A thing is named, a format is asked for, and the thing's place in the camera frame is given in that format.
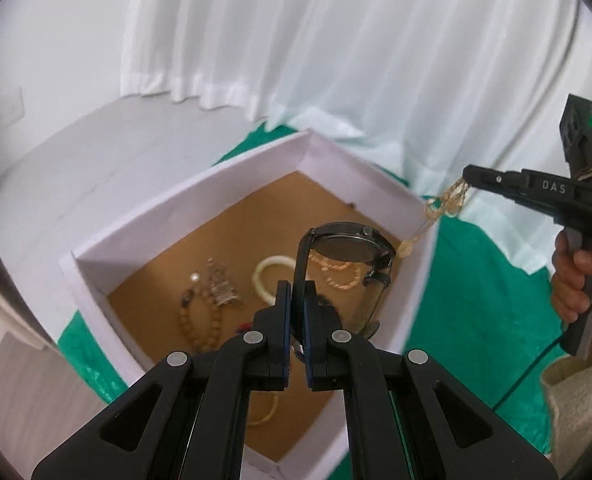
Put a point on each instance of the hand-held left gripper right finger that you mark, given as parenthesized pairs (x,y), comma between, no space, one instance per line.
(310,310)

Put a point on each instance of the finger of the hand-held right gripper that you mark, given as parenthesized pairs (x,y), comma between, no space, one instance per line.
(550,210)
(495,178)

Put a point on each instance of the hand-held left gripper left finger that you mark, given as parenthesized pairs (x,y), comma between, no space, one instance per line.
(286,310)

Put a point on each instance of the pale jade bangle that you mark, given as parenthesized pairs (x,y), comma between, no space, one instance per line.
(258,275)

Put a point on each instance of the black wristwatch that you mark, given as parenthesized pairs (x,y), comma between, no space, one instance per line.
(351,247)

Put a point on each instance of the white cardboard box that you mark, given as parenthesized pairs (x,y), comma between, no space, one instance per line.
(166,210)

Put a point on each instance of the person's right forearm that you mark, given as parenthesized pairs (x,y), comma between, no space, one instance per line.
(575,410)

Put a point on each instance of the person's right hand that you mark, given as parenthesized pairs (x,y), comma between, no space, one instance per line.
(568,285)

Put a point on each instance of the silver charm ornament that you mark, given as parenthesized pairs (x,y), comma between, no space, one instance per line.
(221,287)

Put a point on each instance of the green cloth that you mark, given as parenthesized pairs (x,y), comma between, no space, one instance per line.
(475,310)

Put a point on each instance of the white curtain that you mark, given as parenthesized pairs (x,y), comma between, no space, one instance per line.
(326,60)

